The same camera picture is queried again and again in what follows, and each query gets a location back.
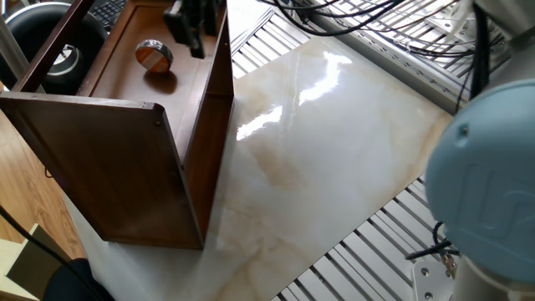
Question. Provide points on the cream and olive box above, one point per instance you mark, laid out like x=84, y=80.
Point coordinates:
x=16, y=267

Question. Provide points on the perforated aluminium mounting plate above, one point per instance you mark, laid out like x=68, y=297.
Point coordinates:
x=449, y=25

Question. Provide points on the brown wooden shelf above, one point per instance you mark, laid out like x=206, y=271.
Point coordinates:
x=104, y=167

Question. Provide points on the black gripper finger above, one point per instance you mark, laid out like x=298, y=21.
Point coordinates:
x=211, y=16
x=184, y=25

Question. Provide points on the grey aluminium frame beam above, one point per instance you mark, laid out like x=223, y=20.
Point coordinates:
x=397, y=67

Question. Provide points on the black computer keyboard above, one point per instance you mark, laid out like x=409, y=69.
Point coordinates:
x=108, y=12

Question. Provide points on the silver UR5 arm blue caps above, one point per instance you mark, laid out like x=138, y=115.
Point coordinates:
x=480, y=180

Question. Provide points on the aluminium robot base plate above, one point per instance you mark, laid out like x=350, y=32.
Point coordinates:
x=430, y=284

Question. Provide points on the round orange silver tape roll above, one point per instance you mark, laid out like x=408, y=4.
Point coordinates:
x=152, y=60

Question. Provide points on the white marble board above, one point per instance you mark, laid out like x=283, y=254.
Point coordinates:
x=334, y=146

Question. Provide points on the black rounded object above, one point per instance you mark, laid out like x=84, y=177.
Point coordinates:
x=75, y=284

